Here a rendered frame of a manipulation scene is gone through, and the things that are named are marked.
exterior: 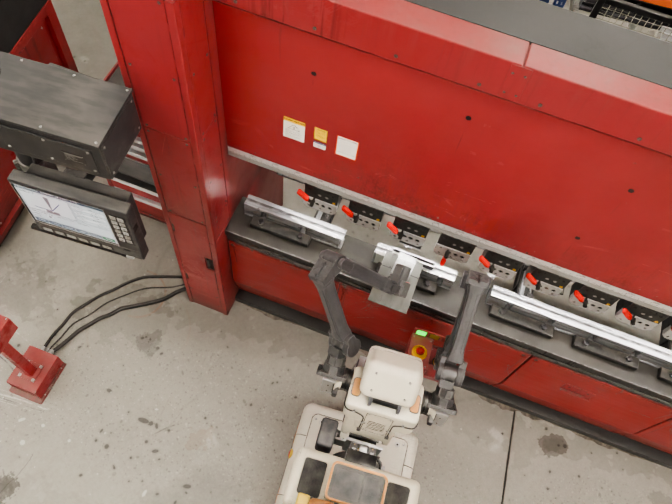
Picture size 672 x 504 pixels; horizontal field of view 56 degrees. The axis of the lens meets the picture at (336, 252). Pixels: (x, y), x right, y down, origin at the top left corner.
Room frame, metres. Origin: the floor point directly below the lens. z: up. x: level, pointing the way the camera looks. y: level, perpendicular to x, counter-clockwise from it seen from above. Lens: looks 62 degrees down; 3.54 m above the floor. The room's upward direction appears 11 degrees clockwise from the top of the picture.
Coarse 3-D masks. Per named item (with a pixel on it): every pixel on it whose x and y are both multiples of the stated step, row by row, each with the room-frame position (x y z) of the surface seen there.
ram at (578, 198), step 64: (256, 64) 1.50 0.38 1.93; (320, 64) 1.46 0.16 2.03; (384, 64) 1.42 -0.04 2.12; (256, 128) 1.51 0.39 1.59; (320, 128) 1.46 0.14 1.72; (384, 128) 1.41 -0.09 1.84; (448, 128) 1.37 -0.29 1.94; (512, 128) 1.34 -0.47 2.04; (576, 128) 1.31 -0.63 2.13; (384, 192) 1.40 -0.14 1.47; (448, 192) 1.36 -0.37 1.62; (512, 192) 1.32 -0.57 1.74; (576, 192) 1.28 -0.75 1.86; (640, 192) 1.25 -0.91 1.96; (512, 256) 1.29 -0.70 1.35; (576, 256) 1.25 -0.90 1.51; (640, 256) 1.22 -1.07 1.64
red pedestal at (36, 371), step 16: (0, 320) 0.81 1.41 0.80; (0, 336) 0.75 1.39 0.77; (0, 352) 0.70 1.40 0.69; (16, 352) 0.78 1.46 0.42; (32, 352) 0.87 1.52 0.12; (16, 368) 0.77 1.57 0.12; (32, 368) 0.77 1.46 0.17; (48, 368) 0.80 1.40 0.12; (16, 384) 0.69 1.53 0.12; (32, 384) 0.70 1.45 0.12; (48, 384) 0.74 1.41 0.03; (32, 400) 0.64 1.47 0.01
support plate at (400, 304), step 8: (384, 256) 1.38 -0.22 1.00; (392, 256) 1.38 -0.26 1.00; (384, 264) 1.34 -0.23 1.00; (392, 264) 1.34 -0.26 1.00; (416, 264) 1.37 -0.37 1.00; (384, 272) 1.30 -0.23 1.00; (416, 272) 1.33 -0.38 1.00; (408, 280) 1.28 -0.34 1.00; (416, 280) 1.29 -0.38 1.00; (376, 296) 1.17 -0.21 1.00; (384, 296) 1.18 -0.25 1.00; (392, 296) 1.19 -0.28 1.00; (408, 296) 1.20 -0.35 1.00; (384, 304) 1.14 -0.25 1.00; (392, 304) 1.15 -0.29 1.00; (400, 304) 1.15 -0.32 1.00; (408, 304) 1.16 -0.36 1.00
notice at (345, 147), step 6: (342, 138) 1.44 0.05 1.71; (336, 144) 1.44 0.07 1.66; (342, 144) 1.44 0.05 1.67; (348, 144) 1.43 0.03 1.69; (354, 144) 1.43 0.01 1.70; (336, 150) 1.44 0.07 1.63; (342, 150) 1.44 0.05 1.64; (348, 150) 1.43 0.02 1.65; (354, 150) 1.43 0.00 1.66; (348, 156) 1.43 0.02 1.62; (354, 156) 1.43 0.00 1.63
